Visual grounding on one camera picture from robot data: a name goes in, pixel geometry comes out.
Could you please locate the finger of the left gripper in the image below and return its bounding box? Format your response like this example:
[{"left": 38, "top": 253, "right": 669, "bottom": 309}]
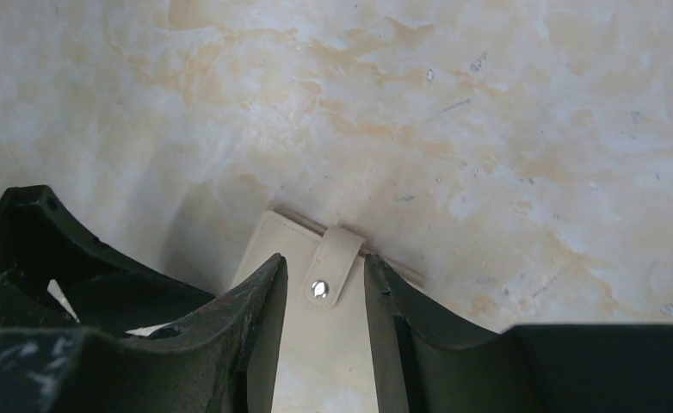
[{"left": 0, "top": 185, "right": 214, "bottom": 336}]

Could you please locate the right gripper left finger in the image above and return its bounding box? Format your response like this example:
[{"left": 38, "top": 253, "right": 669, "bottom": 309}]
[{"left": 0, "top": 254, "right": 288, "bottom": 412}]

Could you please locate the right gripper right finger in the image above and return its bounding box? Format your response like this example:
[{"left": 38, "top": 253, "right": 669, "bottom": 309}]
[{"left": 364, "top": 255, "right": 673, "bottom": 412}]

